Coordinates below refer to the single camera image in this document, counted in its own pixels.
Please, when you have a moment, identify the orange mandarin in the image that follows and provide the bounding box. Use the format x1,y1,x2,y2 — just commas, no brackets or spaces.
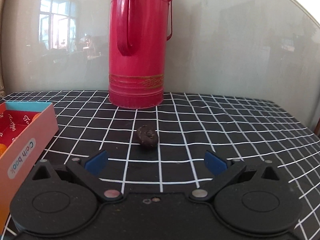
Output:
32,113,41,121
0,144,7,156

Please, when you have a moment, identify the orange mandarin inside box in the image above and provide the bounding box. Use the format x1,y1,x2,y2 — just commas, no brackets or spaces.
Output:
0,144,7,156

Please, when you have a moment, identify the black white checkered tablecloth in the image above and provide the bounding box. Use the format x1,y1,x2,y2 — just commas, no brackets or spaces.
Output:
5,90,319,239

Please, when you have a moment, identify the beige curtain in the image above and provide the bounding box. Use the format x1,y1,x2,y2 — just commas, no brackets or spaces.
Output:
0,0,6,99

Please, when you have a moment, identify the dark brown passion fruit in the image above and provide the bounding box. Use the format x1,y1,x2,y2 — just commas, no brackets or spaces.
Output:
136,125,158,147

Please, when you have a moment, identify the red cardboard box tray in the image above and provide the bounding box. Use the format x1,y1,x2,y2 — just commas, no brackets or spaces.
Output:
1,101,59,230

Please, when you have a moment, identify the red thermos flask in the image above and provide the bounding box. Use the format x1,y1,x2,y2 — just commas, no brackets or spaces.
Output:
108,0,172,109

